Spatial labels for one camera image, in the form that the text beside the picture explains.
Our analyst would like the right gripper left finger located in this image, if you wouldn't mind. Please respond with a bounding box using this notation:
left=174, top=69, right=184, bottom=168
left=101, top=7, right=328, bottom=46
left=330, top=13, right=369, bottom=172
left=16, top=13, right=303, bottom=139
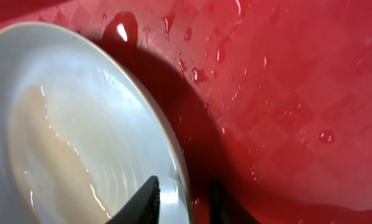
left=106, top=175, right=160, bottom=224

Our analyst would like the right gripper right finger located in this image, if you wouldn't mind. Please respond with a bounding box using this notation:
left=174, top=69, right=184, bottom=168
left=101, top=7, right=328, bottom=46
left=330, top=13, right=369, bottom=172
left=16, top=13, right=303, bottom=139
left=208, top=179, right=259, bottom=224

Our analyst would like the light blue plate top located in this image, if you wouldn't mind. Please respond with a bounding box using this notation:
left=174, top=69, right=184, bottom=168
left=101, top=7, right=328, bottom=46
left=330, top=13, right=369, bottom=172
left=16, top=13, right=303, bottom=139
left=0, top=22, right=192, bottom=223

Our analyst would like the red serving tray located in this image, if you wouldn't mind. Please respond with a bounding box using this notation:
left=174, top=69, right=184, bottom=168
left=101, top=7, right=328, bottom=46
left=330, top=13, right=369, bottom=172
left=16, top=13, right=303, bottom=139
left=0, top=0, right=372, bottom=223

